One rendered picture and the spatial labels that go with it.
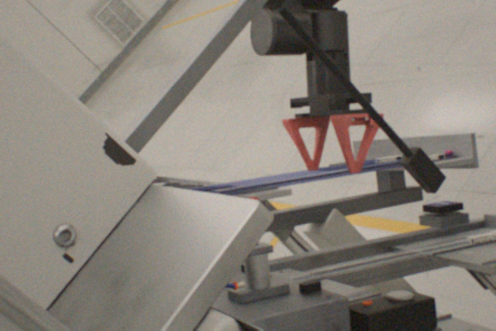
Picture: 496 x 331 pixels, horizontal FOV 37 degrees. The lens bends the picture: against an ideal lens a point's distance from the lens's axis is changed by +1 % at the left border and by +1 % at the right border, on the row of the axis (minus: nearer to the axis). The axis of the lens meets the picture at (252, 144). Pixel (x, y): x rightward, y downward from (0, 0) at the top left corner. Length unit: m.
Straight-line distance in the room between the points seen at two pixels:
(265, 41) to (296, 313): 0.40
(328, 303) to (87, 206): 0.36
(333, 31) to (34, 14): 7.73
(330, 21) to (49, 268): 0.69
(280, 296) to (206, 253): 0.43
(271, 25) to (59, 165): 0.62
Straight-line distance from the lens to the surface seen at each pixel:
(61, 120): 0.31
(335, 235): 1.38
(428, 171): 0.72
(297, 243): 1.92
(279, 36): 0.90
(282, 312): 0.61
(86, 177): 0.31
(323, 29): 0.94
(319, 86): 0.94
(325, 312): 0.64
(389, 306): 0.66
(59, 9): 8.66
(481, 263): 1.01
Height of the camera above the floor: 1.49
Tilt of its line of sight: 21 degrees down
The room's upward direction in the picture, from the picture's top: 45 degrees counter-clockwise
